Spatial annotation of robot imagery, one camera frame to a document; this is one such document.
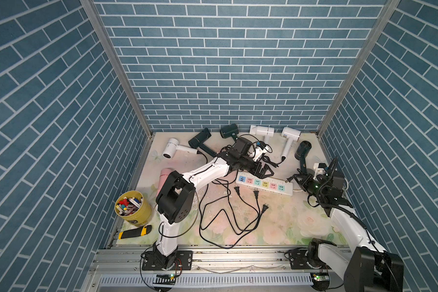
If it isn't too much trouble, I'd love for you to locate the white round hair dryer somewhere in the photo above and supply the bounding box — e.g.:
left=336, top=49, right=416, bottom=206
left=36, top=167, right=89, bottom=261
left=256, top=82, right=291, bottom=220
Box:
left=163, top=138, right=199, bottom=159

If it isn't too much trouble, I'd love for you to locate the white multicolour power strip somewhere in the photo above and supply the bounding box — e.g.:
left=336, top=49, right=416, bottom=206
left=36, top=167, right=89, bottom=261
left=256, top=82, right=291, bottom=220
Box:
left=236, top=172, right=294, bottom=196

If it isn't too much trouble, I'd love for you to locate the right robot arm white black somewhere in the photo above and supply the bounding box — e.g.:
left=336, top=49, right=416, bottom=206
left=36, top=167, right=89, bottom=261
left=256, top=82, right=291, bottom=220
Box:
left=292, top=173, right=404, bottom=292

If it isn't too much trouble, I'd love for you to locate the yellow cup with small items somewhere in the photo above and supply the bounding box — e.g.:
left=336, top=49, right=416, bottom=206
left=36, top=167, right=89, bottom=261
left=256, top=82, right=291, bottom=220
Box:
left=114, top=191, right=153, bottom=227

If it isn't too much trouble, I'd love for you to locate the pink hair dryer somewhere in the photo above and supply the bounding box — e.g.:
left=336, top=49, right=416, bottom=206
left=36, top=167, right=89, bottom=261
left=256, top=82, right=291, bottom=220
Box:
left=156, top=168, right=173, bottom=195

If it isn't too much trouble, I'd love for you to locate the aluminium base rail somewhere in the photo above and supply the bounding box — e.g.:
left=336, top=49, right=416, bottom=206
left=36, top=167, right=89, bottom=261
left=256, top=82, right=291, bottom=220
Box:
left=83, top=244, right=391, bottom=289

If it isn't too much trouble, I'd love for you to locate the dark green slim hair dryer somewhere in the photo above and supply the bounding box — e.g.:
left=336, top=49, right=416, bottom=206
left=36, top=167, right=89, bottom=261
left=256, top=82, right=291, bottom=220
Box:
left=189, top=128, right=217, bottom=158

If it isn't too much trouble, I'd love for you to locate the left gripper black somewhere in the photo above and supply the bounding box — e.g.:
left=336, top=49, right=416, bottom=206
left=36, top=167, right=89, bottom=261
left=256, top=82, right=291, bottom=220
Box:
left=236, top=157, right=273, bottom=179

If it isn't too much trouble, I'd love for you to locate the black yellow utility knife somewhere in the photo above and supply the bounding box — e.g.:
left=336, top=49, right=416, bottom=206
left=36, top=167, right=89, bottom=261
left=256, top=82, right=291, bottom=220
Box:
left=118, top=225, right=153, bottom=240

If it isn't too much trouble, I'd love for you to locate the black cable of white dryer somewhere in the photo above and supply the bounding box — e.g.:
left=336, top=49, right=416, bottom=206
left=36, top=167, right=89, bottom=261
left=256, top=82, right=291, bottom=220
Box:
left=198, top=151, right=270, bottom=250

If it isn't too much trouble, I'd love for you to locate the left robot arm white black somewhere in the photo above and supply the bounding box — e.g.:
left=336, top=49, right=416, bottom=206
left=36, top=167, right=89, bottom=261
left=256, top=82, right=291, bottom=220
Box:
left=153, top=152, right=274, bottom=270

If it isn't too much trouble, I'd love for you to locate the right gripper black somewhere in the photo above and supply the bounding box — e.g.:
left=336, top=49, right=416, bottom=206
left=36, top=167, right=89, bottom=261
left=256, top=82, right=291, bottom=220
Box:
left=293, top=173, right=327, bottom=199

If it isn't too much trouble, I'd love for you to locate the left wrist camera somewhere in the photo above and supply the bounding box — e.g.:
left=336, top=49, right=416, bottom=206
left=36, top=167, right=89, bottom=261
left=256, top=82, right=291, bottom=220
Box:
left=249, top=141, right=270, bottom=162

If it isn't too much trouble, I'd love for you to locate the white boxy hair dryer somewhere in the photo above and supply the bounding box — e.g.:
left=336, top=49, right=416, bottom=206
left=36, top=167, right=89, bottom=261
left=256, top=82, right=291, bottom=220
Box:
left=249, top=125, right=274, bottom=146

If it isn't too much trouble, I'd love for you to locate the dark green boxy hair dryer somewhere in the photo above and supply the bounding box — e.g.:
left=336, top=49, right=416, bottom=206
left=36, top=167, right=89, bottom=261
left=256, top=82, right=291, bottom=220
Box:
left=220, top=124, right=239, bottom=141

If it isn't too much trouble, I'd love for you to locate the white power strip cord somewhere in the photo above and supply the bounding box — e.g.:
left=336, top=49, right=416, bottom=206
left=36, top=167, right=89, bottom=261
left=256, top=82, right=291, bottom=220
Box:
left=292, top=178, right=349, bottom=194

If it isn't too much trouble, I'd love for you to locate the dark teal round hair dryer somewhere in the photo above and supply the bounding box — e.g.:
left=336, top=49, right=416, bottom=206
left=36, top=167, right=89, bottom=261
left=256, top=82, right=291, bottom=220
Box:
left=294, top=141, right=312, bottom=175

